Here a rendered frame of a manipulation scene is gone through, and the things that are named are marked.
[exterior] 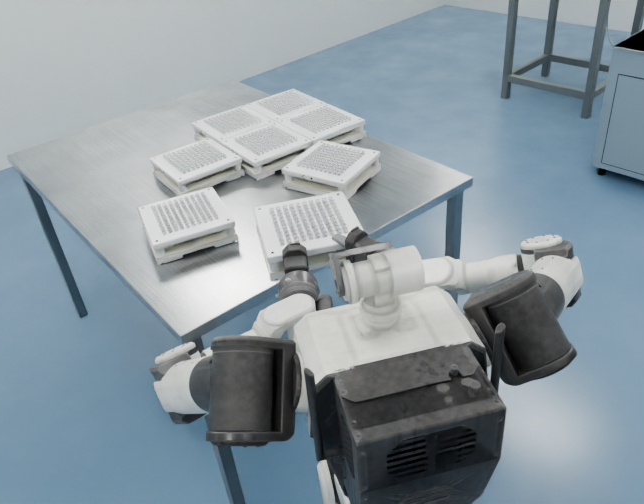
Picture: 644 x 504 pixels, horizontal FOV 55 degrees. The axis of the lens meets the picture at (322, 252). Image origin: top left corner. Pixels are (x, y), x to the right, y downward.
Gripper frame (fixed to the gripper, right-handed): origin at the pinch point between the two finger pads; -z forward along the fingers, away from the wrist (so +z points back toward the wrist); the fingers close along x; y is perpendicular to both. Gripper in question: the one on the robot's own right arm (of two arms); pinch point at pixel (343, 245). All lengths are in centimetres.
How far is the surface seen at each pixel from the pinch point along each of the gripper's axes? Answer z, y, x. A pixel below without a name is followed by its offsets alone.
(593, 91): -76, 324, 92
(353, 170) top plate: -38, 44, 12
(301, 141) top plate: -68, 49, 13
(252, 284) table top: -25.3, -10.8, 18.3
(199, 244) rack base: -50, -10, 16
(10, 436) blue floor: -119, -73, 105
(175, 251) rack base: -52, -17, 16
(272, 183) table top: -64, 30, 20
